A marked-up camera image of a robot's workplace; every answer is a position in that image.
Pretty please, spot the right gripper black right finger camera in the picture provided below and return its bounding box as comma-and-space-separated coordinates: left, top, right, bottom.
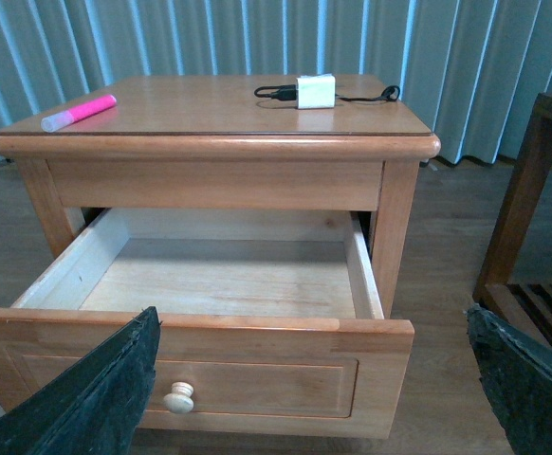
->
466, 304, 552, 454

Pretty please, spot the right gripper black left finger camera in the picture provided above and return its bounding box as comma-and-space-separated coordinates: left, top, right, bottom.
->
0, 307, 160, 454

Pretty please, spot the grey-green curtain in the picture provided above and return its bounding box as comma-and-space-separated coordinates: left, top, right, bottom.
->
0, 1, 552, 163

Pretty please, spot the white power adapter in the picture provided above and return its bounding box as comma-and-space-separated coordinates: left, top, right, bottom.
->
296, 74, 336, 110

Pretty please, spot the wooden drawer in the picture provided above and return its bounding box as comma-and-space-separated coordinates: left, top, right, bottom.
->
0, 209, 414, 439

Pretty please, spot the black cable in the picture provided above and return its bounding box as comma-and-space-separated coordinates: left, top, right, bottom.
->
253, 83, 401, 103

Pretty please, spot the pink marker with clear cap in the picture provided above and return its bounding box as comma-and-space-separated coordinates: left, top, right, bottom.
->
40, 94, 117, 133

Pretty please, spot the dark wooden side table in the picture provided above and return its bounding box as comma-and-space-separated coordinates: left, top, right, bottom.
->
473, 93, 552, 348

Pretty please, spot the wooden nightstand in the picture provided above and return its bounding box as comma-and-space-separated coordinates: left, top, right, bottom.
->
0, 75, 441, 312

